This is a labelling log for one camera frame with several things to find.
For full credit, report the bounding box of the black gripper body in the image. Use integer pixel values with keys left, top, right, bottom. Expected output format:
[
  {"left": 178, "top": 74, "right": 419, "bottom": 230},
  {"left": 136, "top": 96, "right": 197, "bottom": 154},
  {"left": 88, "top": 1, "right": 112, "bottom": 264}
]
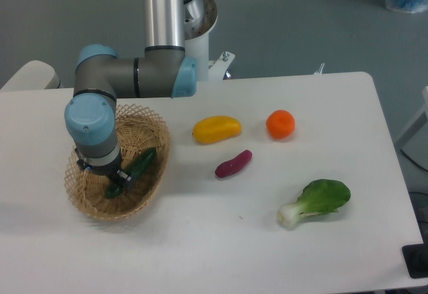
[{"left": 74, "top": 147, "right": 122, "bottom": 176}]

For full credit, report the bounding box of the green cucumber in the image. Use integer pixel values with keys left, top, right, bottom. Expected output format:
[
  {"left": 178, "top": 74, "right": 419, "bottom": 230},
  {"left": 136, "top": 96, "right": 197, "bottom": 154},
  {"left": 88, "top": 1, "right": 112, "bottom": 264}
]
[{"left": 105, "top": 147, "right": 157, "bottom": 199}]

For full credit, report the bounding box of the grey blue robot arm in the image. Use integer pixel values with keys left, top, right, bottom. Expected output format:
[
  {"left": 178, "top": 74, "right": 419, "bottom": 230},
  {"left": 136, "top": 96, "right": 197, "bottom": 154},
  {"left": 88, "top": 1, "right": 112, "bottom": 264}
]
[{"left": 64, "top": 0, "right": 197, "bottom": 192}]

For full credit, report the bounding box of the woven wicker basket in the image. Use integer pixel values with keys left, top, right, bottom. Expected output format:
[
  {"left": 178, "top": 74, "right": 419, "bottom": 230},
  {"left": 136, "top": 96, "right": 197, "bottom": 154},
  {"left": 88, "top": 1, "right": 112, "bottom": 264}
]
[{"left": 64, "top": 104, "right": 171, "bottom": 221}]

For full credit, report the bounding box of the yellow mango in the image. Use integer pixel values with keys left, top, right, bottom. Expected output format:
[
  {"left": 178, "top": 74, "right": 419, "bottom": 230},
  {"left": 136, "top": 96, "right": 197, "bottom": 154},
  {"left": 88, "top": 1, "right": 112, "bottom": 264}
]
[{"left": 192, "top": 116, "right": 242, "bottom": 144}]

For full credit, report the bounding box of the purple sweet potato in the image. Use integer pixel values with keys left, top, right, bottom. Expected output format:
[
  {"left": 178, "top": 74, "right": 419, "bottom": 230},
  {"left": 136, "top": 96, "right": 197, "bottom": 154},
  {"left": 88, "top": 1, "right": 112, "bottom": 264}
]
[{"left": 215, "top": 150, "right": 253, "bottom": 178}]

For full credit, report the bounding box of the white chair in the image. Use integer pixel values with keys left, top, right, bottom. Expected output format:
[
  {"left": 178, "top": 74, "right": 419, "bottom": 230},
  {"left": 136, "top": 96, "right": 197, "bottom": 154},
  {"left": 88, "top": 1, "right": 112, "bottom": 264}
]
[{"left": 1, "top": 60, "right": 64, "bottom": 92}]

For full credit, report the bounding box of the orange tangerine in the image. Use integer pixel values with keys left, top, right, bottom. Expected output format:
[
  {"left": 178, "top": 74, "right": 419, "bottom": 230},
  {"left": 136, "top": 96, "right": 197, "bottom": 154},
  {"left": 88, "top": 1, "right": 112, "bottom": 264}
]
[{"left": 265, "top": 110, "right": 296, "bottom": 140}]

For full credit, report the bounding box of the green bok choy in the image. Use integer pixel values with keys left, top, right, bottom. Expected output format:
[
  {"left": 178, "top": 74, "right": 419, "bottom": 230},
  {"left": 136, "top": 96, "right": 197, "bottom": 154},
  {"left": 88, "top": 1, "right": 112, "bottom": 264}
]
[{"left": 276, "top": 179, "right": 351, "bottom": 229}]

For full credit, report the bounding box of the white furniture at right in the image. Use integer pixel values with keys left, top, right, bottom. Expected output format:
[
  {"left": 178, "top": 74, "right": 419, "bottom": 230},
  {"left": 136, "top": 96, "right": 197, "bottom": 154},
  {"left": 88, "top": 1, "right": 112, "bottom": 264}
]
[{"left": 393, "top": 86, "right": 428, "bottom": 156}]

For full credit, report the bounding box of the black device at edge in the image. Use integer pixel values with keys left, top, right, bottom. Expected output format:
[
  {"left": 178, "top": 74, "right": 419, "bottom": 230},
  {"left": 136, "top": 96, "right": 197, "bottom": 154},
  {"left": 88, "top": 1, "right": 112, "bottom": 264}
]
[{"left": 402, "top": 244, "right": 428, "bottom": 279}]

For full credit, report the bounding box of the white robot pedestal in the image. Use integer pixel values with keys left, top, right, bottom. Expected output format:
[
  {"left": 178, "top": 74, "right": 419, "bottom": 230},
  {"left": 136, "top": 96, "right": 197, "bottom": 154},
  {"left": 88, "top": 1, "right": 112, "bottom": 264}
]
[{"left": 185, "top": 0, "right": 235, "bottom": 82}]

